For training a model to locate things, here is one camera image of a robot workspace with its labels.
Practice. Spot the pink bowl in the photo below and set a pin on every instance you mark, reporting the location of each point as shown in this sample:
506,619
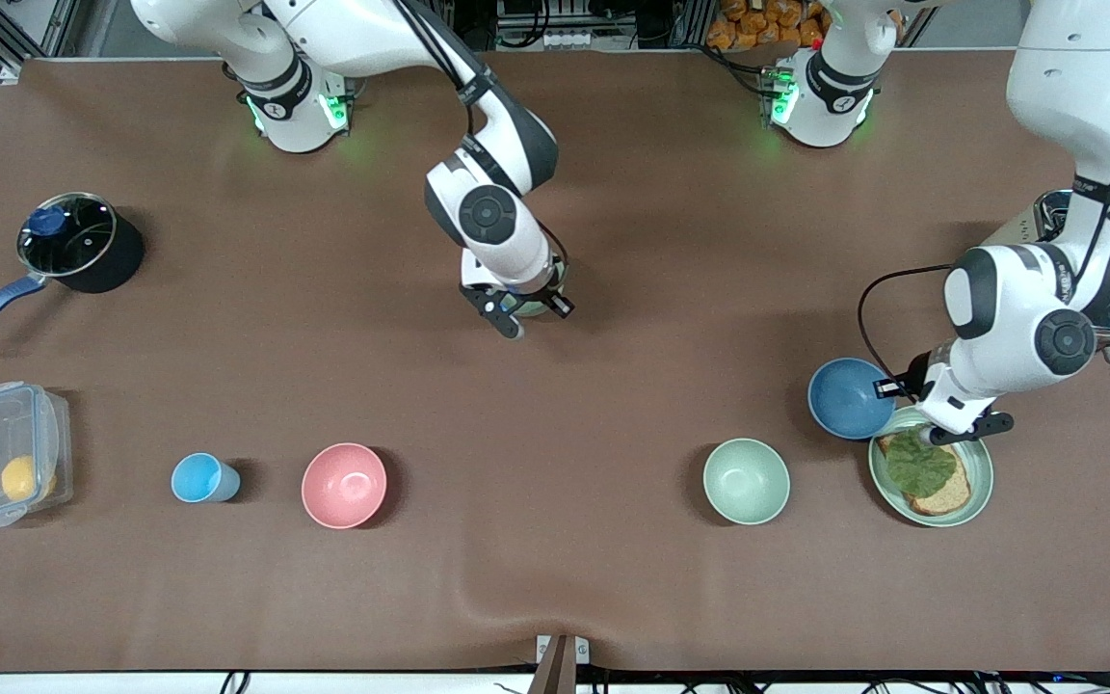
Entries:
343,485

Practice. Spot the green lettuce leaf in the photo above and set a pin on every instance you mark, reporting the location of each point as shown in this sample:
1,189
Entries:
921,467

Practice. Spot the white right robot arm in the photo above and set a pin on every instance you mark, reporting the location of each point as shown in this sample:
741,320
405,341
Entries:
516,251

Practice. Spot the yellow round fruit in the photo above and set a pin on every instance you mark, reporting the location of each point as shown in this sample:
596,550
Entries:
20,479

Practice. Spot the wholegrain bread slice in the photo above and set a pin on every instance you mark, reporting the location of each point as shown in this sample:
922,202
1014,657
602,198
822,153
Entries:
945,496

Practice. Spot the light blue cup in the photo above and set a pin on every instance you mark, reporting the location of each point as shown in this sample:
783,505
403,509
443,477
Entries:
197,478

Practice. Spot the glass lid with blue knob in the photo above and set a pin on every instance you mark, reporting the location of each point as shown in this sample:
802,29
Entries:
83,241

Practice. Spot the small white power strip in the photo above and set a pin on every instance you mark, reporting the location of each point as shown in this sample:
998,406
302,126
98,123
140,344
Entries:
565,39

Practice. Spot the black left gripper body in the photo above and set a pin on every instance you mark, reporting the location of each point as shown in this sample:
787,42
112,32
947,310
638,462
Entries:
916,375

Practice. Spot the pale green bowl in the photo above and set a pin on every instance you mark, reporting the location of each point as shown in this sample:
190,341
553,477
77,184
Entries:
528,307
746,480

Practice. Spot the brown mounting post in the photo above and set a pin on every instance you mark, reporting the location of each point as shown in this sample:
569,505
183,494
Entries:
555,677

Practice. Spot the bag of orange fruits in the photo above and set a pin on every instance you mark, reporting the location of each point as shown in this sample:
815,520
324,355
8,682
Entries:
757,24

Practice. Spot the pale green plate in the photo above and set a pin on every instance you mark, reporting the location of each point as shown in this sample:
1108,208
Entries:
979,482

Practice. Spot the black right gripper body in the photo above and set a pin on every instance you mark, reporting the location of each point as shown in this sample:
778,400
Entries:
547,294

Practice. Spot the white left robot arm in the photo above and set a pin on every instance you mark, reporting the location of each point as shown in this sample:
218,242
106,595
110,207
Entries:
1075,58

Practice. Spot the brown table cover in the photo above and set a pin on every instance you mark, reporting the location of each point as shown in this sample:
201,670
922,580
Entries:
555,434

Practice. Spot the blue bowl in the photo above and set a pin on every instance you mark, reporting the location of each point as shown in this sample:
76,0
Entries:
844,397

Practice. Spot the silver metal table bracket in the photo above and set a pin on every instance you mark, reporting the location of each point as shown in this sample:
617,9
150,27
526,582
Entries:
544,650

